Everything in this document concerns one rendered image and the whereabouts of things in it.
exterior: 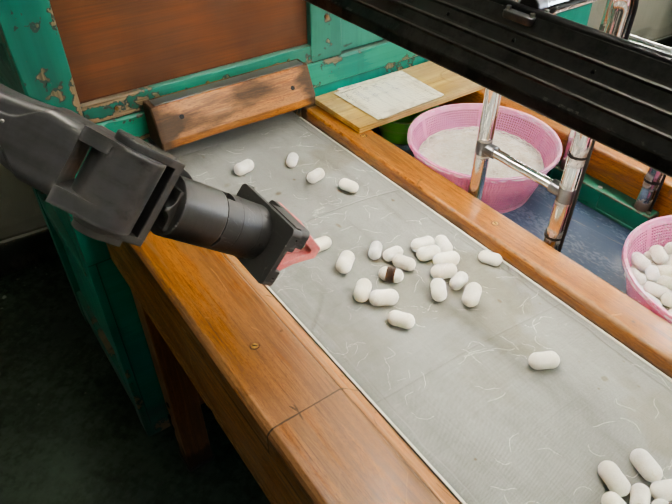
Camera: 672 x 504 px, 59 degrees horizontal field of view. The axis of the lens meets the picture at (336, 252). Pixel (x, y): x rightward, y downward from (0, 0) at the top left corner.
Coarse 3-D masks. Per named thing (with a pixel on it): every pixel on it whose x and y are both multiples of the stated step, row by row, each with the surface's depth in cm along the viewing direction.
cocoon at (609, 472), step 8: (600, 464) 59; (608, 464) 58; (600, 472) 59; (608, 472) 58; (616, 472) 58; (608, 480) 58; (616, 480) 57; (624, 480) 57; (608, 488) 58; (616, 488) 57; (624, 488) 57
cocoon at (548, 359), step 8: (536, 352) 69; (544, 352) 69; (552, 352) 69; (528, 360) 69; (536, 360) 69; (544, 360) 68; (552, 360) 69; (536, 368) 69; (544, 368) 69; (552, 368) 69
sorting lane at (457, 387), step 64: (320, 192) 97; (384, 192) 97; (320, 256) 85; (320, 320) 76; (384, 320) 76; (448, 320) 76; (512, 320) 76; (576, 320) 76; (384, 384) 68; (448, 384) 68; (512, 384) 68; (576, 384) 68; (640, 384) 68; (448, 448) 62; (512, 448) 62; (576, 448) 62
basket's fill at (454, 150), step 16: (464, 128) 115; (432, 144) 110; (448, 144) 112; (464, 144) 110; (496, 144) 110; (512, 144) 110; (432, 160) 106; (448, 160) 106; (464, 160) 105; (496, 160) 106; (528, 160) 107; (496, 176) 102; (512, 176) 103
